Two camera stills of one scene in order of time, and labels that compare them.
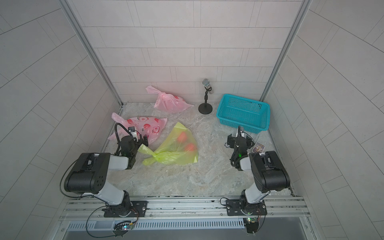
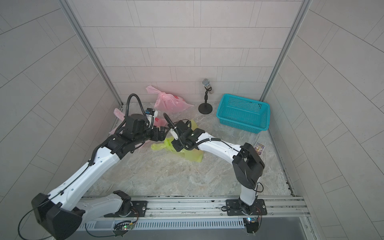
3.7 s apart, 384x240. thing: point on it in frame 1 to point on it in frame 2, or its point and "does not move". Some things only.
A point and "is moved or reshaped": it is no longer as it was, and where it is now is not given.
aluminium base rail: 279,208 does not move
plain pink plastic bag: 168,102 does not move
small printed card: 258,148 does not move
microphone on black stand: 206,108 does not move
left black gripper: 146,142 to 157,137
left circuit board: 121,228 does not move
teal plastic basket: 252,116 does not move
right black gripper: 234,140 to 178,146
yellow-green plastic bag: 181,149 is moved or reshaped
